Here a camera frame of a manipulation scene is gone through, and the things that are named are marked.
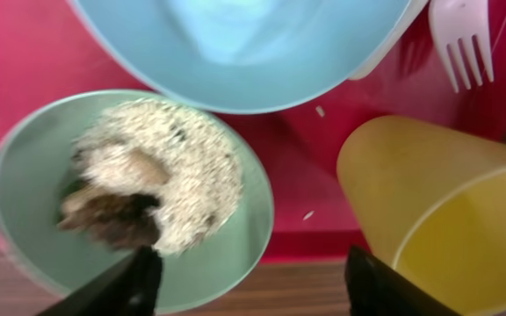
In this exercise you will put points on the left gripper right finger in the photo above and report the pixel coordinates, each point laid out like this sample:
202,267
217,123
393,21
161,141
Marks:
377,290

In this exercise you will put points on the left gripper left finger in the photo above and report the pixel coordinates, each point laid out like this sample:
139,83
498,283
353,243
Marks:
129,288

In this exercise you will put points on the yellow plastic cup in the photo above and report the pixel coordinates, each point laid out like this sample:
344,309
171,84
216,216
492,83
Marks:
431,203

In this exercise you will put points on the rice and food leftovers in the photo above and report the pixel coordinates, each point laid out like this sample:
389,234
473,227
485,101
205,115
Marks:
153,173

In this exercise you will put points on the green bowl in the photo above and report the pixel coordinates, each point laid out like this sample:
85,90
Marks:
35,175

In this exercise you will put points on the light blue bowl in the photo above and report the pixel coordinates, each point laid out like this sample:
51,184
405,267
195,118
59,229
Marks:
246,57

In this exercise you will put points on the red serving tray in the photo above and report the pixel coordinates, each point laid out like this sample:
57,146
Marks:
46,54

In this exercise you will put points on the white plastic fork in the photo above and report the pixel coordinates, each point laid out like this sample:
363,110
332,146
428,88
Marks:
460,32

